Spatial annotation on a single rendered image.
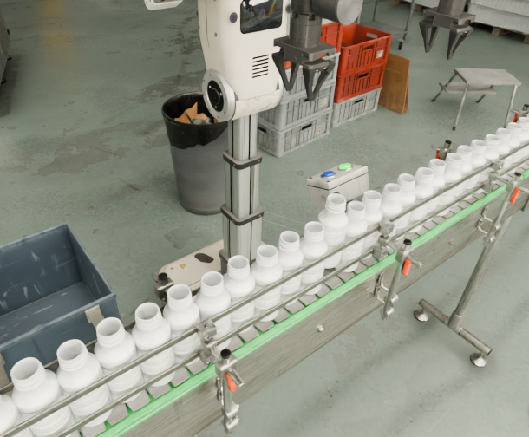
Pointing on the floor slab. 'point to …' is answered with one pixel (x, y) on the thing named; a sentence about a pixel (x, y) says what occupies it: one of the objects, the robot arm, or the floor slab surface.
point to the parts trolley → (388, 25)
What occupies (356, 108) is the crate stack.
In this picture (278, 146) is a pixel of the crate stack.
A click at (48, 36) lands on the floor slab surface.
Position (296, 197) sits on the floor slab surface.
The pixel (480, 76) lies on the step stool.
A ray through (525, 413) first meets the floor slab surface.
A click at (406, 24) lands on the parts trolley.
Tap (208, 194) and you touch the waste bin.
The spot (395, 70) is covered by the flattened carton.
